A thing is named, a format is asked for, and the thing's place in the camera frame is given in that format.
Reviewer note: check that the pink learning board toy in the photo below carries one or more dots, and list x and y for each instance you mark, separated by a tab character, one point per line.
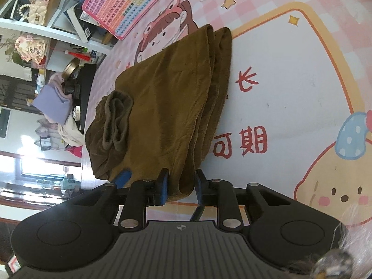
128	3

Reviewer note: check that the brass bowl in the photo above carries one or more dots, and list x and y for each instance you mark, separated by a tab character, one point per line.
71	67

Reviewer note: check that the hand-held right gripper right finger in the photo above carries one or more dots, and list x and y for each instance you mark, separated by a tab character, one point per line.
198	190

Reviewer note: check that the black side table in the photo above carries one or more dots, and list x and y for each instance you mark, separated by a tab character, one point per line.
87	93

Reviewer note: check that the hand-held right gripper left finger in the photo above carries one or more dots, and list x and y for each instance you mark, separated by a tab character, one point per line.
162	190

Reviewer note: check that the pink flower bouquet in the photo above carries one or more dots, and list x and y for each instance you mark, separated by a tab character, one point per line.
29	46

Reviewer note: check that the window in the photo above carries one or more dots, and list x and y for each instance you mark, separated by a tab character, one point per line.
43	168

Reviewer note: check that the brown pants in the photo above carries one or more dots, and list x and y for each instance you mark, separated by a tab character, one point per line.
162	101

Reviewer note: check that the cream handbag with pearls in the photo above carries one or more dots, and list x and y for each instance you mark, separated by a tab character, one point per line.
39	13

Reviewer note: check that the white shelf unit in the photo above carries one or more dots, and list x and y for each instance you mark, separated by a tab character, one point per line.
66	33

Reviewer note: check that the beige cloth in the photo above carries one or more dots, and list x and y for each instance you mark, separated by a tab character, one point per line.
69	133

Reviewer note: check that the purple cloth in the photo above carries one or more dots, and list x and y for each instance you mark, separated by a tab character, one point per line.
53	101

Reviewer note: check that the pink cartoon printed mat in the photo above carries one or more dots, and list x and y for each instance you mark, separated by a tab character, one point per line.
293	93

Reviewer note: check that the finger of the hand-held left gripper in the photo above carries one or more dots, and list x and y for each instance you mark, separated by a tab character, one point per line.
123	178

